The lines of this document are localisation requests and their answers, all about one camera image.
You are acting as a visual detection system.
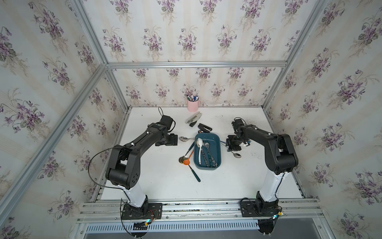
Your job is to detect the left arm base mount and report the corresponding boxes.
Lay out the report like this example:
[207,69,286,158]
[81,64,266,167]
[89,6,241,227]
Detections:
[120,203,163,220]

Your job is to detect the gold spoon green handle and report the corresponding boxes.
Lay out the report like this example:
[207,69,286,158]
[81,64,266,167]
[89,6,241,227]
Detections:
[188,165,201,183]
[179,142,195,163]

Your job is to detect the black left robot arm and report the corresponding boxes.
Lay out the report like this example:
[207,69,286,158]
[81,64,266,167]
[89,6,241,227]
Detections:
[105,116,177,209]

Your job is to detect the teal plastic storage box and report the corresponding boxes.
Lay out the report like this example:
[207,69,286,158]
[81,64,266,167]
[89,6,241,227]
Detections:
[193,133,222,170]

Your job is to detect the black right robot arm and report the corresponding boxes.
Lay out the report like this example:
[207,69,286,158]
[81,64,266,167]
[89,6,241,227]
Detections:
[225,119,298,203]

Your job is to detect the pink pen cup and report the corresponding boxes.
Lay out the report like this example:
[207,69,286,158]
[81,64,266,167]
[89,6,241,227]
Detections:
[187,100,199,113]

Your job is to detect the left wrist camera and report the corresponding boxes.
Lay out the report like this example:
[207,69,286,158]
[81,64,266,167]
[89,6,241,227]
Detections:
[159,115,176,132]

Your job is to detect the orange plastic spoon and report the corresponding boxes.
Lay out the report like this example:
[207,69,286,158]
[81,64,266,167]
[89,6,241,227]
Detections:
[183,150,194,165]

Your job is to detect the white plastic spoon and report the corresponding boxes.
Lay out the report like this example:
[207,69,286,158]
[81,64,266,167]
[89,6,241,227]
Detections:
[197,138,203,165]

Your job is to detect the steel spoon pink handle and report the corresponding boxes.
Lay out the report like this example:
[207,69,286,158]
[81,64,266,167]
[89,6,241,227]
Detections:
[179,136,195,142]

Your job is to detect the white slotted cable duct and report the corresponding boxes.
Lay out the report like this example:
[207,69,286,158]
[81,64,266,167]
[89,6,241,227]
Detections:
[86,220,260,234]

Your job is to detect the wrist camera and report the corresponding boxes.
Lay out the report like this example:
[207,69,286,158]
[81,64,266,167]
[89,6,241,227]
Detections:
[232,117,246,134]
[159,115,176,132]

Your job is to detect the dotted steel spoon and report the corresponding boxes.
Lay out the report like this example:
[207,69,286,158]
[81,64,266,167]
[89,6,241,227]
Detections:
[228,150,242,158]

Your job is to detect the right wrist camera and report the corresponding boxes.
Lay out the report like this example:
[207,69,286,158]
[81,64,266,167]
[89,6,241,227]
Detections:
[232,117,246,134]

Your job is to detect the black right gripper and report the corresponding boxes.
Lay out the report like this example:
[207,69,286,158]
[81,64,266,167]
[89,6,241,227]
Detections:
[225,134,244,151]

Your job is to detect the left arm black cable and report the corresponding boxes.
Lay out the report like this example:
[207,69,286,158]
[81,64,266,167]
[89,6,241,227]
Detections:
[88,146,126,192]

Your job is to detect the aluminium rail frame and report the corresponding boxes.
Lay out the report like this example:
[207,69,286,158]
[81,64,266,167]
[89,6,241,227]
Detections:
[71,198,335,239]

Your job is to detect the steel spoon green handle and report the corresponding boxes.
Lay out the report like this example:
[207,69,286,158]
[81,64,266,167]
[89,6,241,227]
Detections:
[204,141,217,167]

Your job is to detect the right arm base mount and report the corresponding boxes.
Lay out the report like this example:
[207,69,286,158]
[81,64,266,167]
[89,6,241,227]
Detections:
[239,198,282,219]

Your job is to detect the pens in cup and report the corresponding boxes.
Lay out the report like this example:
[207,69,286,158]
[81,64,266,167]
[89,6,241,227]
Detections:
[186,91,199,102]

